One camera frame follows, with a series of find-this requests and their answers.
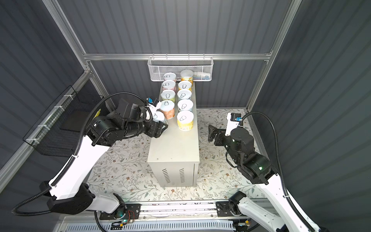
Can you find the yellow label can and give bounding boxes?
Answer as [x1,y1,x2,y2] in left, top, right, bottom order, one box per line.
[160,90,176,102]

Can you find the pink label can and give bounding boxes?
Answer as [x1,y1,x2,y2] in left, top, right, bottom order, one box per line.
[162,80,176,92]
[163,72,177,82]

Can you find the teal label can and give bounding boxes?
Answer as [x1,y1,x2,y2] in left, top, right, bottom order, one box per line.
[177,89,192,101]

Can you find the pink label can front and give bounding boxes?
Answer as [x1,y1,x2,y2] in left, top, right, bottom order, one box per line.
[163,72,177,82]

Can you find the orange label can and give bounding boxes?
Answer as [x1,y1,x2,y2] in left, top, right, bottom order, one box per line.
[180,69,194,84]

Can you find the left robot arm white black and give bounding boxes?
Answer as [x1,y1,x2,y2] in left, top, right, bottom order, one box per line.
[41,97,168,218]

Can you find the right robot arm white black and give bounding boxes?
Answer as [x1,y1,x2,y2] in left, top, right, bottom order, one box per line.
[208,125,328,232]

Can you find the white metal cabinet counter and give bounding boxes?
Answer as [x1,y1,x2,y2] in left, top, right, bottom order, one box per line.
[147,85,200,188]

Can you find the yellow marker pen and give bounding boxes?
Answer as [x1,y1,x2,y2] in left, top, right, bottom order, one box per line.
[94,109,101,118]

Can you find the tubes in white basket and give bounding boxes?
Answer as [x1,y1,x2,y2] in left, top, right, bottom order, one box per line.
[193,72,211,80]

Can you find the floral patterned mat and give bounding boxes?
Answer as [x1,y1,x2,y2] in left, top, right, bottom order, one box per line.
[88,109,265,202]

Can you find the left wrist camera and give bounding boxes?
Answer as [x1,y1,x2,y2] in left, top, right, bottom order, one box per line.
[147,98,161,113]

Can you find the white wire mesh basket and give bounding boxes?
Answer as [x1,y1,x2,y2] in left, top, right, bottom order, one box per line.
[147,56,214,82]

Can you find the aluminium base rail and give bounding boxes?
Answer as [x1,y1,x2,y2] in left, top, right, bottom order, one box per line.
[53,199,305,232]

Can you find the black wire wall basket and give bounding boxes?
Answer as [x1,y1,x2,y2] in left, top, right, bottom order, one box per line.
[23,83,102,157]

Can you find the left black corrugated cable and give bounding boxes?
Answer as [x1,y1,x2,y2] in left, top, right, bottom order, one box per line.
[11,92,148,232]

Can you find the black corrugated cable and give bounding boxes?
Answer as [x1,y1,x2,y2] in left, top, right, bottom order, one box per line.
[11,92,148,232]
[240,112,317,232]

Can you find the right black corrugated cable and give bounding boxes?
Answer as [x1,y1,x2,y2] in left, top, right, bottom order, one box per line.
[240,112,317,232]

